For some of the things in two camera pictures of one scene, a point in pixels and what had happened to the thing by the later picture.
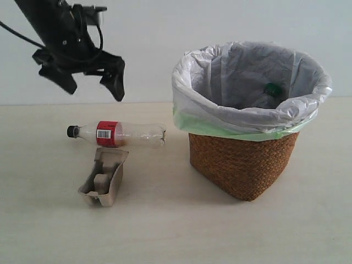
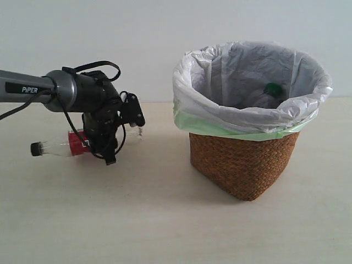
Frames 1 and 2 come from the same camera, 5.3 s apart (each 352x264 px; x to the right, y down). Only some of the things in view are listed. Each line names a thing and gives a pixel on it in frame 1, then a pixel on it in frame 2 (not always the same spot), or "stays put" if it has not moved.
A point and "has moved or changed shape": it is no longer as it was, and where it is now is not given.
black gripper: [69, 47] to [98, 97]
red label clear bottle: [115, 133] has moved or changed shape
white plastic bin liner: [246, 91] stays put
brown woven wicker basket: [243, 170] stays put
